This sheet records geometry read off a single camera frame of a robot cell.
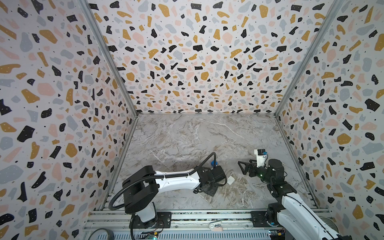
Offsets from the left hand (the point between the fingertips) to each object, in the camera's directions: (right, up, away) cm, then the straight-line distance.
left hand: (213, 188), depth 80 cm
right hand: (+17, +15, +3) cm, 23 cm away
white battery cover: (+10, +2, +8) cm, 13 cm away
